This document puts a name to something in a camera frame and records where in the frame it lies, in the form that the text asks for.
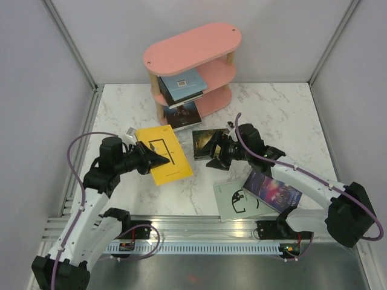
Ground black hardcover book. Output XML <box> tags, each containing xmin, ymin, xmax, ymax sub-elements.
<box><xmin>157</xmin><ymin>77</ymin><xmax>204</xmax><ymax>109</ymax></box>

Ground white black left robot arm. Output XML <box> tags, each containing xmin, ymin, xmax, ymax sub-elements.
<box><xmin>31</xmin><ymin>134</ymin><xmax>170</xmax><ymax>289</ymax></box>

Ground purple Robinson Crusoe book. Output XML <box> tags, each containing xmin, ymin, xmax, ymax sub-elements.
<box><xmin>242</xmin><ymin>170</ymin><xmax>302</xmax><ymax>213</ymax></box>

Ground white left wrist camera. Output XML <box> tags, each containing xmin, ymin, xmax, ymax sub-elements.
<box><xmin>123</xmin><ymin>127</ymin><xmax>137</xmax><ymax>145</ymax></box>

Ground green yellow Alice book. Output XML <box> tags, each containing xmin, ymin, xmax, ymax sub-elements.
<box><xmin>192</xmin><ymin>129</ymin><xmax>215</xmax><ymax>161</ymax></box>

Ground aluminium front rail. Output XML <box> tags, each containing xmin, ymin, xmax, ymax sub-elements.
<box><xmin>42</xmin><ymin>216</ymin><xmax>372</xmax><ymax>241</ymax></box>

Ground dark Wuthering Heights book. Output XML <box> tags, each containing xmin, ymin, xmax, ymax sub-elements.
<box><xmin>164</xmin><ymin>101</ymin><xmax>202</xmax><ymax>131</ymax></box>

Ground pink three-tier shelf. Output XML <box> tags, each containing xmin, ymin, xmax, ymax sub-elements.
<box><xmin>143</xmin><ymin>22</ymin><xmax>242</xmax><ymax>124</ymax></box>

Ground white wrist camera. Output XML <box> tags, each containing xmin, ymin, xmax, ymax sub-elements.
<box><xmin>123</xmin><ymin>127</ymin><xmax>137</xmax><ymax>145</ymax></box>
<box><xmin>226</xmin><ymin>121</ymin><xmax>236</xmax><ymax>138</ymax></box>

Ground white slotted cable duct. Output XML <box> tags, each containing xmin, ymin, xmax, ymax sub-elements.
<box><xmin>103</xmin><ymin>241</ymin><xmax>296</xmax><ymax>255</ymax></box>

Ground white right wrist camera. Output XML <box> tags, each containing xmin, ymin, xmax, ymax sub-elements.
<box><xmin>226</xmin><ymin>121</ymin><xmax>236</xmax><ymax>138</ymax></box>

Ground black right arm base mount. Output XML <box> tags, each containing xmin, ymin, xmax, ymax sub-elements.
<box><xmin>256</xmin><ymin>220</ymin><xmax>312</xmax><ymax>240</ymax></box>

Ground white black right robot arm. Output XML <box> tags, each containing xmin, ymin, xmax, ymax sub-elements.
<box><xmin>194</xmin><ymin>124</ymin><xmax>378</xmax><ymax>248</ymax></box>

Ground light blue booklet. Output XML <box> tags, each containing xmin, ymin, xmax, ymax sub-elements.
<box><xmin>160</xmin><ymin>68</ymin><xmax>208</xmax><ymax>101</ymax></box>

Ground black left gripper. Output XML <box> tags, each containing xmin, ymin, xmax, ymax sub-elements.
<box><xmin>115</xmin><ymin>141</ymin><xmax>169</xmax><ymax>175</ymax></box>

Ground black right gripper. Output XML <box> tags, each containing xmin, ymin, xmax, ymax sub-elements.
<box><xmin>194</xmin><ymin>129</ymin><xmax>252</xmax><ymax>171</ymax></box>

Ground yellow booklet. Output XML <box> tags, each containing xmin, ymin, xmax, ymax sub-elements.
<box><xmin>135</xmin><ymin>125</ymin><xmax>193</xmax><ymax>185</ymax></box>

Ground blue ocean book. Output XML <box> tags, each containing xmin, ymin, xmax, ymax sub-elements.
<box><xmin>173</xmin><ymin>123</ymin><xmax>201</xmax><ymax>132</ymax></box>

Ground pale grey booklet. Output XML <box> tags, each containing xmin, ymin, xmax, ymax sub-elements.
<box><xmin>213</xmin><ymin>181</ymin><xmax>278</xmax><ymax>222</ymax></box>

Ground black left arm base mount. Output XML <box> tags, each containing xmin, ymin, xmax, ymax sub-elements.
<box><xmin>117</xmin><ymin>220</ymin><xmax>152</xmax><ymax>240</ymax></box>

